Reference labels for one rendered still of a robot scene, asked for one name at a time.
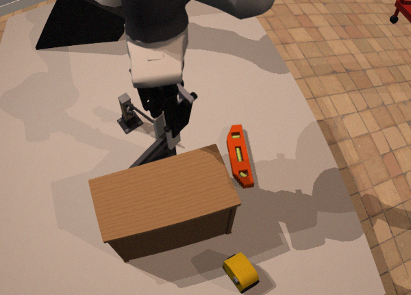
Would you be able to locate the orange spirit level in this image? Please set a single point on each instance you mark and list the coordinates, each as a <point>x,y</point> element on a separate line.
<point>236,146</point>

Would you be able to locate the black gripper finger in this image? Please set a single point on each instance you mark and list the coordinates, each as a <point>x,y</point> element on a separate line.
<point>181,107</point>
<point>156,110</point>

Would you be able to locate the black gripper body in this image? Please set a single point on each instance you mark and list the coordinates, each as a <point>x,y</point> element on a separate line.
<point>170,90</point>

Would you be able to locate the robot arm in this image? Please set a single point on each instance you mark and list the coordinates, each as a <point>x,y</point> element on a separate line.
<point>156,33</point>

